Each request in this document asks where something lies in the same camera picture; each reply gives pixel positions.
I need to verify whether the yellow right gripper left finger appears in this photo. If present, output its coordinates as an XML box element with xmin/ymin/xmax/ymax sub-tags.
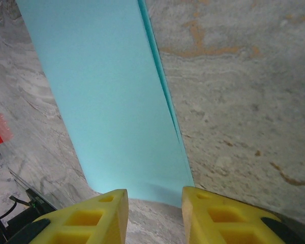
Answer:
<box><xmin>5</xmin><ymin>188</ymin><xmax>129</xmax><ymax>244</ymax></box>

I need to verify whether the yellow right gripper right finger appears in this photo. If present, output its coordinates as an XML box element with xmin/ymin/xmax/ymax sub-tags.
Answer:
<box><xmin>181</xmin><ymin>186</ymin><xmax>305</xmax><ymax>244</ymax></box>

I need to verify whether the light blue cloth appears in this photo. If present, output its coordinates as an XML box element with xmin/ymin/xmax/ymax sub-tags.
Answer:
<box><xmin>15</xmin><ymin>0</ymin><xmax>196</xmax><ymax>208</ymax></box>

